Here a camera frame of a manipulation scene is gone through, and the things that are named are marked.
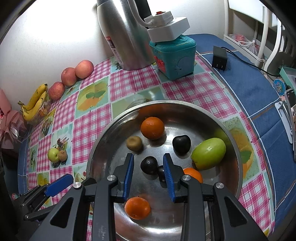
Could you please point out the blue denim table cover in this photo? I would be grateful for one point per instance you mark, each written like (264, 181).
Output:
(255, 93)

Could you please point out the checkered fruit tablecloth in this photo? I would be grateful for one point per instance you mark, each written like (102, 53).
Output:
(85, 109)

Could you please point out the large steel basin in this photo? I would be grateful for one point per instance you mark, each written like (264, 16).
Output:
(221, 184)

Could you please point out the yellow banana bunch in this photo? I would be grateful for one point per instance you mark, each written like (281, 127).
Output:
(31, 109)

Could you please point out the teal toy box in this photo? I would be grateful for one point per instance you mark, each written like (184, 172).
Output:
(175, 59)

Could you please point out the bottle with 28 label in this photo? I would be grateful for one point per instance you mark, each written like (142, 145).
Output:
(14, 196)

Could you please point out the white shelf rack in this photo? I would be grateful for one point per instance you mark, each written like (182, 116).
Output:
(253, 20)

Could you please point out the pink flower bouquet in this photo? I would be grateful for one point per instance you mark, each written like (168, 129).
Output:
(12, 124)

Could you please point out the black power adapter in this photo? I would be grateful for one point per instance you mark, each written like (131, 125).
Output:
(219, 60)

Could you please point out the large orange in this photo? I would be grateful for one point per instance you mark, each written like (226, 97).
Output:
(137, 208)

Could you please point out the green apple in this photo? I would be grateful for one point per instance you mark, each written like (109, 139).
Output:
(53, 155)
(208, 153)

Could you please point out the red apple left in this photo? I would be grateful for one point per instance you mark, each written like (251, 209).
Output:
(56, 91)

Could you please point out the red apple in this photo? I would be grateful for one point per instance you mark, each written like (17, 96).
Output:
(56, 91)
(68, 77)
(84, 69)

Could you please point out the clear plastic fruit tray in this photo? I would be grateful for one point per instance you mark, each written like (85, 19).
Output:
(42, 112)

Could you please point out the teal white box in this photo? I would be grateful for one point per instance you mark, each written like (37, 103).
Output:
(289, 75)

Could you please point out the stainless steel thermos jug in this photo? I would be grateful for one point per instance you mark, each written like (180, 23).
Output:
(128, 40)

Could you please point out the red apple right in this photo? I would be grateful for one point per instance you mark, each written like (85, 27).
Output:
(84, 69)

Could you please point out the smartphone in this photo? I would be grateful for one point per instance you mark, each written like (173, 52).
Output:
(290, 101)

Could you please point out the dark plum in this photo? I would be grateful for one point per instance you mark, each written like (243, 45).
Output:
(149, 165)
(161, 173)
(181, 144)

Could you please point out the brown kiwi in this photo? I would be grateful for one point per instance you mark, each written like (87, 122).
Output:
(134, 143)
(62, 155)

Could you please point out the small orange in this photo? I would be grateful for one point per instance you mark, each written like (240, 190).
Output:
(152, 128)

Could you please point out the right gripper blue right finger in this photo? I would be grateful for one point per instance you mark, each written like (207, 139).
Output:
(185, 189)

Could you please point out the red apple middle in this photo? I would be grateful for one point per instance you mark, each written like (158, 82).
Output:
(68, 77)

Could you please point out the round sticker badge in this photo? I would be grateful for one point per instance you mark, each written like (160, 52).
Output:
(279, 86)

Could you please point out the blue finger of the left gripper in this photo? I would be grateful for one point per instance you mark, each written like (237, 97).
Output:
(59, 185)

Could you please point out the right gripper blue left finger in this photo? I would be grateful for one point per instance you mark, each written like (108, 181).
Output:
(115, 188)

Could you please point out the medium orange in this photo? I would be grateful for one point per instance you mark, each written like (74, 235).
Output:
(193, 173)

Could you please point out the white plastic chair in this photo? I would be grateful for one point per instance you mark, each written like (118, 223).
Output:
(283, 53)

